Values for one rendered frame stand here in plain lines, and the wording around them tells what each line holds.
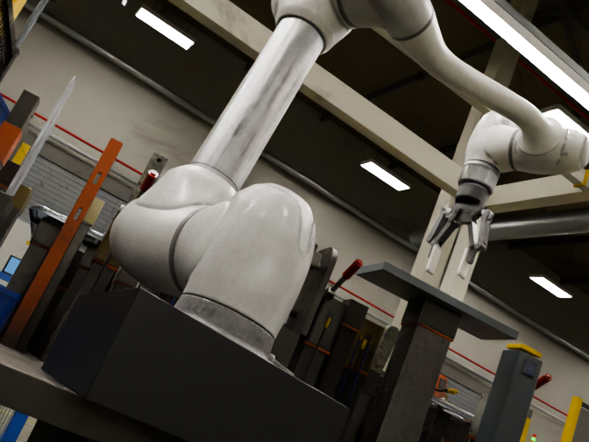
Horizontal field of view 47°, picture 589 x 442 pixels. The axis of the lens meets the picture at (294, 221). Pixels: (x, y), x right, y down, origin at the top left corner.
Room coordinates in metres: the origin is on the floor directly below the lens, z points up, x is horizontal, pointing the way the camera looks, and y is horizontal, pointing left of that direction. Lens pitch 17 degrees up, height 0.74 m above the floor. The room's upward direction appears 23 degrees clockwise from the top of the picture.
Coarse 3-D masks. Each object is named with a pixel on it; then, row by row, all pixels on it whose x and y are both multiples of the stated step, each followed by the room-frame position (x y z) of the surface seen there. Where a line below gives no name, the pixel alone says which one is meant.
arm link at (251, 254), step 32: (256, 192) 0.98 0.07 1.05; (288, 192) 0.98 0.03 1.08; (192, 224) 1.03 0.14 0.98; (224, 224) 0.98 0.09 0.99; (256, 224) 0.95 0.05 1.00; (288, 224) 0.96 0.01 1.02; (192, 256) 1.00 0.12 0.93; (224, 256) 0.95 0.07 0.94; (256, 256) 0.94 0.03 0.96; (288, 256) 0.96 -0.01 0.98; (192, 288) 0.97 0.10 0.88; (224, 288) 0.94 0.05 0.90; (256, 288) 0.94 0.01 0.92; (288, 288) 0.97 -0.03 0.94; (256, 320) 0.95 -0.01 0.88
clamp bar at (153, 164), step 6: (156, 156) 1.49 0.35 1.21; (162, 156) 1.50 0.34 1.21; (150, 162) 1.49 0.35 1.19; (156, 162) 1.49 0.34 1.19; (162, 162) 1.50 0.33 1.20; (150, 168) 1.50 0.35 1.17; (156, 168) 1.50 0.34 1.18; (162, 168) 1.50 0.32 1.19; (144, 174) 1.50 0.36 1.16; (156, 180) 1.51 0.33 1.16; (138, 186) 1.50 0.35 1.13; (132, 192) 1.51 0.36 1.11; (132, 198) 1.51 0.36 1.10; (126, 204) 1.51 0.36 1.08
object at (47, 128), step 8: (72, 80) 1.56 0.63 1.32; (72, 88) 1.63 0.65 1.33; (64, 96) 1.59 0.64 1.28; (48, 120) 1.55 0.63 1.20; (56, 120) 1.66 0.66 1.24; (48, 128) 1.63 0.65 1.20; (40, 136) 1.55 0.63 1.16; (40, 144) 1.65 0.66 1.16; (32, 152) 1.60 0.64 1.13; (24, 160) 1.55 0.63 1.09; (32, 160) 1.66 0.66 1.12; (24, 168) 1.61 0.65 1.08; (16, 176) 1.55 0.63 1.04; (24, 176) 1.66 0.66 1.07; (16, 184) 1.63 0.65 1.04; (8, 192) 1.58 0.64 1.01
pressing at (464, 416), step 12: (36, 204) 1.52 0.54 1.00; (36, 216) 1.65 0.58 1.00; (48, 216) 1.60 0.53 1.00; (60, 216) 1.53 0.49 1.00; (84, 240) 1.73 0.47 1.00; (96, 240) 1.65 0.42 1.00; (384, 372) 1.76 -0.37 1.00; (432, 396) 1.80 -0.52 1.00; (444, 408) 1.91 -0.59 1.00; (456, 408) 1.82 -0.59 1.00; (468, 420) 1.95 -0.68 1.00
